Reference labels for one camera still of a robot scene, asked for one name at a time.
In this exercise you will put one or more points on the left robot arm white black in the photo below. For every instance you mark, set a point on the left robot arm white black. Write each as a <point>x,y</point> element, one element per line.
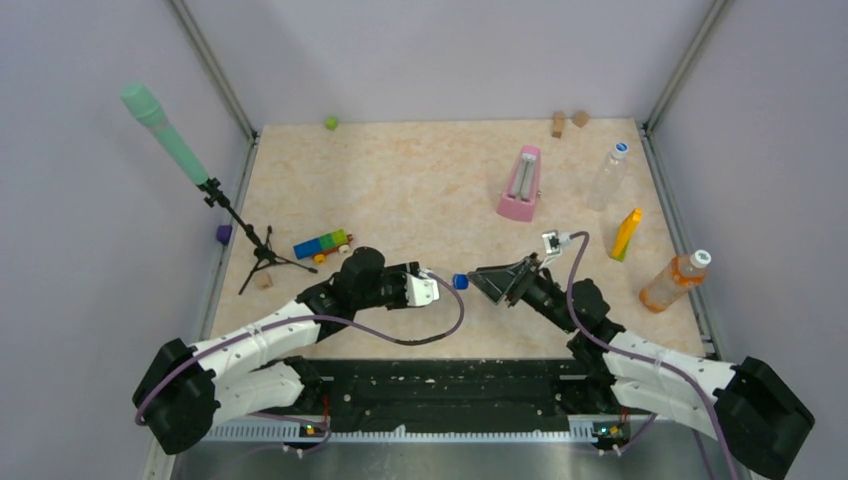
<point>190,389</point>

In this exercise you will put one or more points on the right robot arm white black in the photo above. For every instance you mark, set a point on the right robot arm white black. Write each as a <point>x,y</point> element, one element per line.
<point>747,406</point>

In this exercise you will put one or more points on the clear bottle white cap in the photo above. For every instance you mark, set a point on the clear bottle white cap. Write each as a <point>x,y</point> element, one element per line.
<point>608,178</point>

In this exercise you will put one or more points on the tall wooden block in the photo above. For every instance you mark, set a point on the tall wooden block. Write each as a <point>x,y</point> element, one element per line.
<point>558,124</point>

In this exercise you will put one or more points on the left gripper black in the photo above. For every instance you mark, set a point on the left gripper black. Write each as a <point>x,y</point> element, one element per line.
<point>400,271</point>

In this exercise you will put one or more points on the wooden cube near tripod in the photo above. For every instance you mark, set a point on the wooden cube near tripod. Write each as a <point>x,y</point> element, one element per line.
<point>263,280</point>

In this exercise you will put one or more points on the small wooden cube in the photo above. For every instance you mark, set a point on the small wooden cube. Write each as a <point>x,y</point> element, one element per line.
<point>580,119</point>

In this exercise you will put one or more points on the orange juice bottle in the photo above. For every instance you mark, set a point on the orange juice bottle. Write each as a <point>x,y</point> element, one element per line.
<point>681,275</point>

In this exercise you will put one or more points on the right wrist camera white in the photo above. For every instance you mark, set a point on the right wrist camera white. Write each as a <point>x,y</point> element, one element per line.
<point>554,242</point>

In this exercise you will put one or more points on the purple small block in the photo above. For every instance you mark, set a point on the purple small block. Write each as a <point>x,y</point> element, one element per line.
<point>223,234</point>

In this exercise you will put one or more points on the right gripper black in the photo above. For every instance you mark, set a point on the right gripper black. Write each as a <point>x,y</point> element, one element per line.
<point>512,279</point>

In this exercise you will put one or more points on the pink metronome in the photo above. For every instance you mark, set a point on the pink metronome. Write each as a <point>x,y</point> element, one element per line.
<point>519,197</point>

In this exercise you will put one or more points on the blue bottle cap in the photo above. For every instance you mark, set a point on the blue bottle cap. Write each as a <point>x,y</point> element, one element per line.
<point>460,281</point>

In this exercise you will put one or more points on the clear bottle blue label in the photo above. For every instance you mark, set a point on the clear bottle blue label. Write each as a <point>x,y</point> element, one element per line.
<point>445,275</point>

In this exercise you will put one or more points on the black microphone tripod stand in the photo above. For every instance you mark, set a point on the black microphone tripod stand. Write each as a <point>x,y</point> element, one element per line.
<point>265,256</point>

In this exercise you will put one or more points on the toy brick car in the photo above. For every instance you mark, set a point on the toy brick car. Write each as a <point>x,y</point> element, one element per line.
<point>318,248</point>

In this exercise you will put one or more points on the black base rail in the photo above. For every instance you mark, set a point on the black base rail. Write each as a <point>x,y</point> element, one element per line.
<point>478,396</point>

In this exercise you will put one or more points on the green microphone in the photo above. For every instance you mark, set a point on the green microphone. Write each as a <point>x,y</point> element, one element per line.
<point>146,109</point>

